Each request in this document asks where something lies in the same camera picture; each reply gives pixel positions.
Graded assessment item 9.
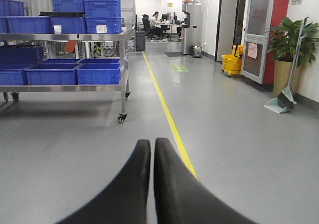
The seated office worker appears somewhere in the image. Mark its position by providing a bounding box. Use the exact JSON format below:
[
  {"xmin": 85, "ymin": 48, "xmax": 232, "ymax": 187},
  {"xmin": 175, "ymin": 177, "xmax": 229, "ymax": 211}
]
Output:
[{"xmin": 149, "ymin": 11, "xmax": 164, "ymax": 40}]

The green dustpan with broom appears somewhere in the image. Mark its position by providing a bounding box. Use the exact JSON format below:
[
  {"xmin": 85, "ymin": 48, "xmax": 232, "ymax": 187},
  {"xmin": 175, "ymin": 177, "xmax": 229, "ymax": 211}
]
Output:
[{"xmin": 264, "ymin": 17, "xmax": 307, "ymax": 113}]

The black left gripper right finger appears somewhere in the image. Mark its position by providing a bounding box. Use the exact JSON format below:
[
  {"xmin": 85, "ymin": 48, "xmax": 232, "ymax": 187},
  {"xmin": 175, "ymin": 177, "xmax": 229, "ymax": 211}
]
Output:
[{"xmin": 154, "ymin": 137, "xmax": 253, "ymax": 224}]

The stainless steel wheeled cart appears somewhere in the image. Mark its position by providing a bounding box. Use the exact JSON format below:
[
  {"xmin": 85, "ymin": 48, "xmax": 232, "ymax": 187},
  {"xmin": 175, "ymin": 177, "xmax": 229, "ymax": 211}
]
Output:
[{"xmin": 0, "ymin": 28, "xmax": 135, "ymax": 123}]

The yellow mop bucket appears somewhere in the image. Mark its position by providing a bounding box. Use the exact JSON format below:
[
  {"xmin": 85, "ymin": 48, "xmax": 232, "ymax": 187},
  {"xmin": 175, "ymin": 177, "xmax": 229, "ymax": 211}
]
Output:
[{"xmin": 221, "ymin": 45, "xmax": 244, "ymax": 78}]

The blue bin lower cart right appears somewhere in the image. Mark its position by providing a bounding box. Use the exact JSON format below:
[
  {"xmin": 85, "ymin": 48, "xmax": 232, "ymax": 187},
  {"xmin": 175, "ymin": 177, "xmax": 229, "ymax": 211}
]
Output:
[{"xmin": 76, "ymin": 63, "xmax": 121, "ymax": 85}]

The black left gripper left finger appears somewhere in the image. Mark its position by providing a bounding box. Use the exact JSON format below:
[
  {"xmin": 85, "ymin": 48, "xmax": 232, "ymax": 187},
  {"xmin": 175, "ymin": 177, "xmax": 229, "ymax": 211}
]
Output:
[{"xmin": 59, "ymin": 139, "xmax": 151, "ymax": 224}]

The stack of blue crates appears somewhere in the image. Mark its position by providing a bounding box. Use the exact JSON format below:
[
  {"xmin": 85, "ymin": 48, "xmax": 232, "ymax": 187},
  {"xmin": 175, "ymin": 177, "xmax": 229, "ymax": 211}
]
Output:
[{"xmin": 84, "ymin": 0, "xmax": 122, "ymax": 34}]

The blue bin lower cart middle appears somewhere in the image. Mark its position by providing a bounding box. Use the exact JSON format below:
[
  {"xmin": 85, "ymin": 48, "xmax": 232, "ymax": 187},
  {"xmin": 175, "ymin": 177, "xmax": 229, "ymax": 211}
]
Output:
[{"xmin": 24, "ymin": 63, "xmax": 80, "ymax": 85}]

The steel water dispenser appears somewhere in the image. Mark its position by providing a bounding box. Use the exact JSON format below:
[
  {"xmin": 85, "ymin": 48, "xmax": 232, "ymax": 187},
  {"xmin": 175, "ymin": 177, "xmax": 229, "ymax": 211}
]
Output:
[{"xmin": 181, "ymin": 2, "xmax": 201, "ymax": 55}]

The blue bin cart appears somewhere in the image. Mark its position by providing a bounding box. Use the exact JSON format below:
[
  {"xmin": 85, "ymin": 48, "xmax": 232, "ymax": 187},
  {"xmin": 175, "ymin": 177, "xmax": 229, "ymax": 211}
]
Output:
[
  {"xmin": 24, "ymin": 63, "xmax": 80, "ymax": 85},
  {"xmin": 76, "ymin": 63, "xmax": 121, "ymax": 85}
]

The grey trash bin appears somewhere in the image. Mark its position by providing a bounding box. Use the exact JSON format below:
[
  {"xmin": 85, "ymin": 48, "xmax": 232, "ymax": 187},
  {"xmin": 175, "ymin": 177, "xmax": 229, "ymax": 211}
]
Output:
[{"xmin": 135, "ymin": 31, "xmax": 146, "ymax": 51}]

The potted plant in gold pot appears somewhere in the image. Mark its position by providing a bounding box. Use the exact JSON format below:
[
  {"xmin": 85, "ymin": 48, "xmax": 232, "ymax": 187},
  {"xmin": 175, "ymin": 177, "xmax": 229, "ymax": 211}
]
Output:
[{"xmin": 267, "ymin": 17, "xmax": 319, "ymax": 97}]

